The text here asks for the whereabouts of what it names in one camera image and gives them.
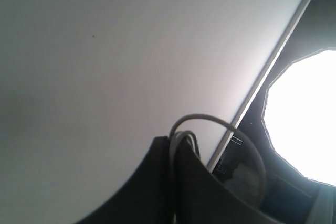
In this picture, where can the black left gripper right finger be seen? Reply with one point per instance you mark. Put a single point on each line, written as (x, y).
(200, 198)

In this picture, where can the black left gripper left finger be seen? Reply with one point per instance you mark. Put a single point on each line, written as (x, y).
(146, 197)

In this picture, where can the bright studio light panel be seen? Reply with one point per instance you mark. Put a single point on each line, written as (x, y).
(299, 115)

